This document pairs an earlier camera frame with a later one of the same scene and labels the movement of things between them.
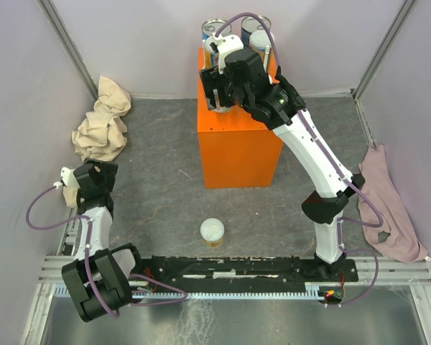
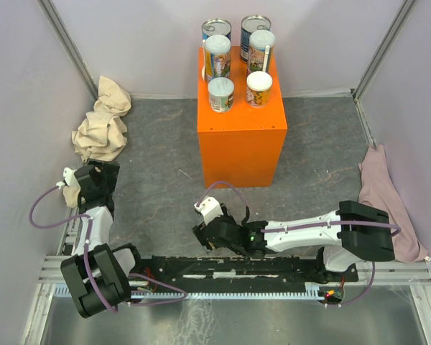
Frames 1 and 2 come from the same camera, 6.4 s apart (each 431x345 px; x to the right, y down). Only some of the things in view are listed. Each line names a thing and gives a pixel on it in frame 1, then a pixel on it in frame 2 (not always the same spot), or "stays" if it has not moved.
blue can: (249, 25) stays
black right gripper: (212, 80) -> (226, 218)
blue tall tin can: (210, 26) stays
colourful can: (258, 39) stays
